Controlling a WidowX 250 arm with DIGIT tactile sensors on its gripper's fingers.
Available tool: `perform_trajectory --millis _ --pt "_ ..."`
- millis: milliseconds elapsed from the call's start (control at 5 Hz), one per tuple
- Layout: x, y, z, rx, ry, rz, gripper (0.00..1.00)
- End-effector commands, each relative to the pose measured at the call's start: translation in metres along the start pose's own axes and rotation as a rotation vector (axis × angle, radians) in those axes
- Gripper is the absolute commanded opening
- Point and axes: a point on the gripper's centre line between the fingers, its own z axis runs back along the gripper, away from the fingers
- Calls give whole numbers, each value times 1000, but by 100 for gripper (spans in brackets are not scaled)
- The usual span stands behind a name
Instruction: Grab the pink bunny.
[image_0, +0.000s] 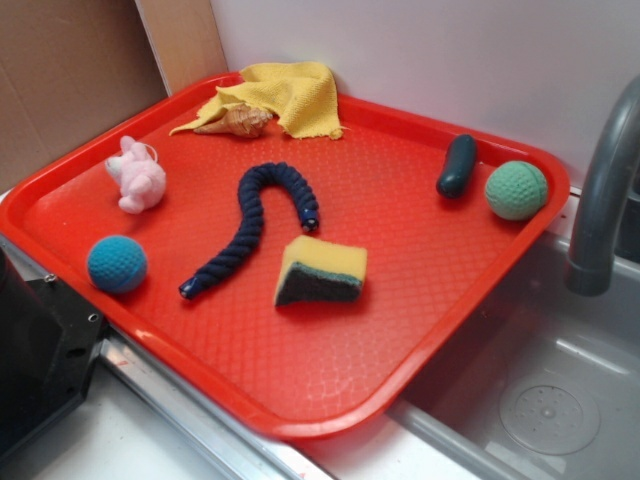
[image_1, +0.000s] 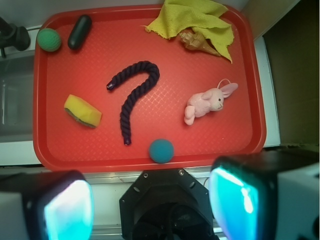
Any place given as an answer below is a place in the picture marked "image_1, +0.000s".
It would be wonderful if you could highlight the yellow sponge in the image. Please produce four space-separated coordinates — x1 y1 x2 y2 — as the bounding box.
64 94 102 128

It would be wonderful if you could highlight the green textured ball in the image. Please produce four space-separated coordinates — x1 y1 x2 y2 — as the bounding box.
36 28 62 52

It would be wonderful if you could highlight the tan spiral seashell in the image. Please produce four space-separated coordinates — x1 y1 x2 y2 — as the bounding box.
178 31 221 57

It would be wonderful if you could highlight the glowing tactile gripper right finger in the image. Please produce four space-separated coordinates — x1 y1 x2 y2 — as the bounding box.
209 148 320 240

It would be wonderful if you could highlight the red plastic tray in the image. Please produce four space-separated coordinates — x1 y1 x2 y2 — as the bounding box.
33 5 266 173

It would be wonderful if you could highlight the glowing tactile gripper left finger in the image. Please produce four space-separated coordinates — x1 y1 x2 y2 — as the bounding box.
0 170 94 240

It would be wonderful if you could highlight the dark green capsule object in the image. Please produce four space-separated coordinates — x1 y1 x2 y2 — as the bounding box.
67 15 92 50

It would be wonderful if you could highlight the black octagonal mount plate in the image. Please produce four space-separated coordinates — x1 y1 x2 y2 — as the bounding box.
119 168 219 240

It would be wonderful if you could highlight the dark purple rope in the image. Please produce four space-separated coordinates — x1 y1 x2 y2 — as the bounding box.
106 60 161 146

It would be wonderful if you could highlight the pink plush bunny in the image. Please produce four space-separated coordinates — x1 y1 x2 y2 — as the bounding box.
184 78 239 126

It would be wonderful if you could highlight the blue foam ball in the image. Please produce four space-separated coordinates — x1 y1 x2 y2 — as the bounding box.
148 139 174 164

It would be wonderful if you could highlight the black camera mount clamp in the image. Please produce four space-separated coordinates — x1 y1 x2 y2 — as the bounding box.
0 17 31 59

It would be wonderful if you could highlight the yellow cloth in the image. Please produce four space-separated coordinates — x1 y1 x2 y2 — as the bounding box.
144 0 234 61

